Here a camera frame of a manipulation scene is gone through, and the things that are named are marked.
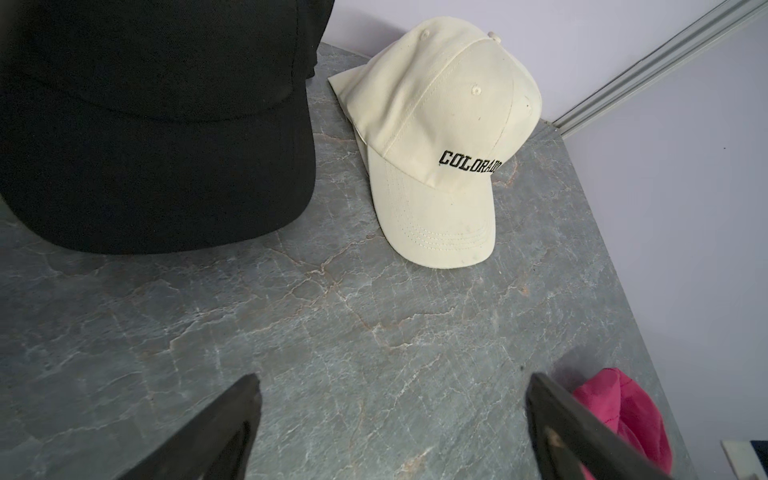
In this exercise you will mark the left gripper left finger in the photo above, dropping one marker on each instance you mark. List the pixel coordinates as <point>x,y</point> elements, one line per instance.
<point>215,444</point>

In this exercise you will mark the black cap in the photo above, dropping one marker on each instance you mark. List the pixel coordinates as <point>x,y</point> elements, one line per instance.
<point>147,127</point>

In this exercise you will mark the cream cap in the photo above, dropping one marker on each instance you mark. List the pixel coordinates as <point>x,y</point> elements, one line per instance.
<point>435,114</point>

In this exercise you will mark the pink cap right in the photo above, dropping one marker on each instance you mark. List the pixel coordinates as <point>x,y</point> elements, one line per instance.
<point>628,411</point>

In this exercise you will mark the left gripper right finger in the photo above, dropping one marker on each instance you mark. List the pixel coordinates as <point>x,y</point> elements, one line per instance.
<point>568,440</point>

